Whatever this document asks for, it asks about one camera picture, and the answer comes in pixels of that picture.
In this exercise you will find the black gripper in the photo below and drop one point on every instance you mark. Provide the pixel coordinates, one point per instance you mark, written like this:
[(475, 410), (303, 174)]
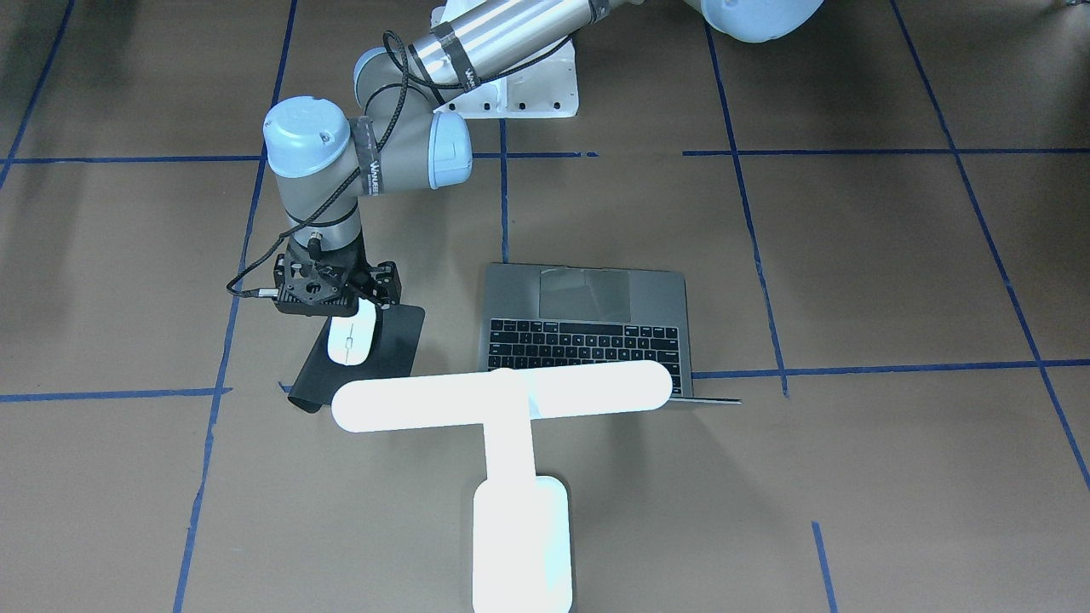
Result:
[(385, 282)]

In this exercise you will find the white computer mouse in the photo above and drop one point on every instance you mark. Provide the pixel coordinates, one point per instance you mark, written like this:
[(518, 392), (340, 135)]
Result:
[(350, 339)]

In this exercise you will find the black mouse pad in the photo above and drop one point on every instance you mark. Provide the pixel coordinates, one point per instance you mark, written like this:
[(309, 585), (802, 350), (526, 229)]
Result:
[(392, 356)]

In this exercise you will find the grey laptop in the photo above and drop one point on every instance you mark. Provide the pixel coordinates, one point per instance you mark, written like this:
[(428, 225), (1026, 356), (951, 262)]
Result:
[(590, 341)]

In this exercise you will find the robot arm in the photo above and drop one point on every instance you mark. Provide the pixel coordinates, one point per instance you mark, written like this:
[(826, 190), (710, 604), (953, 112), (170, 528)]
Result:
[(406, 138)]

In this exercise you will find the white desk lamp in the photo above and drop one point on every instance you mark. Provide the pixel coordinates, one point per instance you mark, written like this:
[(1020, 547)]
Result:
[(521, 547)]

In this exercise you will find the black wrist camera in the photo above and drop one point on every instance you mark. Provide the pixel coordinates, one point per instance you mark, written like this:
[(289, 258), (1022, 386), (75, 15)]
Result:
[(312, 288)]

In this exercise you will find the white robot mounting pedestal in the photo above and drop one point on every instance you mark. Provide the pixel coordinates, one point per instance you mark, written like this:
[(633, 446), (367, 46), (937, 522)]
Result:
[(528, 85)]

